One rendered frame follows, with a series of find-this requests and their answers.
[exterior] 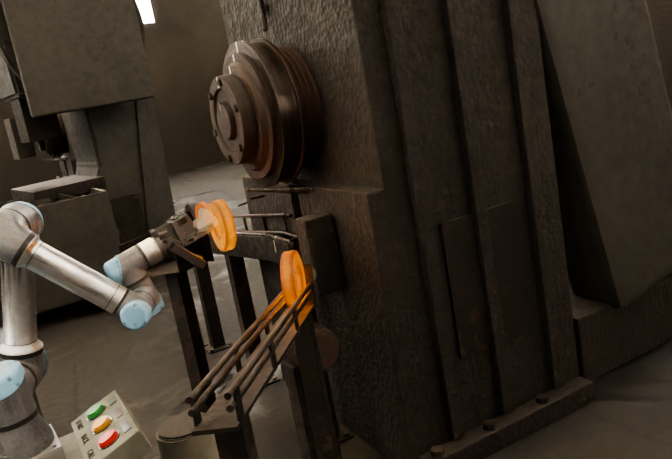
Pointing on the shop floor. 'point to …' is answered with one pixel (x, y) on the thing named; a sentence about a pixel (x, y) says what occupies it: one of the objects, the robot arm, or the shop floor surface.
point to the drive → (608, 153)
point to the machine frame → (425, 193)
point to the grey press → (83, 82)
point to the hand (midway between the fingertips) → (220, 219)
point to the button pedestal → (137, 441)
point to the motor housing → (328, 347)
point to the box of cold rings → (74, 240)
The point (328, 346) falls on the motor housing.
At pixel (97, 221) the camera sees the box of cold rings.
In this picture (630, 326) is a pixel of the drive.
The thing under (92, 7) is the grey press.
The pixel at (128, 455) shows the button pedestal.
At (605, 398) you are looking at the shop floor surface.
